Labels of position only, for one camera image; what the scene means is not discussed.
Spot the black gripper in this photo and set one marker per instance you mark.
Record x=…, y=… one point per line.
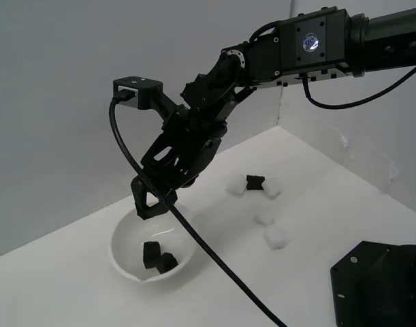
x=184, y=153

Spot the black foam cube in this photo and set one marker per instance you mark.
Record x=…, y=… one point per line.
x=150, y=253
x=255, y=183
x=167, y=264

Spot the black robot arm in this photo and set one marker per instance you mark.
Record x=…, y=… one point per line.
x=316, y=37

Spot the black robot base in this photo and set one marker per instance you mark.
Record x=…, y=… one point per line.
x=357, y=282

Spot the white bowl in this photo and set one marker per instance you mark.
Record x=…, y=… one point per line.
x=132, y=245

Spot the white foam cube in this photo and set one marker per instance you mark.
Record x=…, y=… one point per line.
x=273, y=188
x=277, y=237
x=236, y=185
x=265, y=219

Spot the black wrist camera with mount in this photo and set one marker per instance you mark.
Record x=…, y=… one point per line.
x=143, y=86

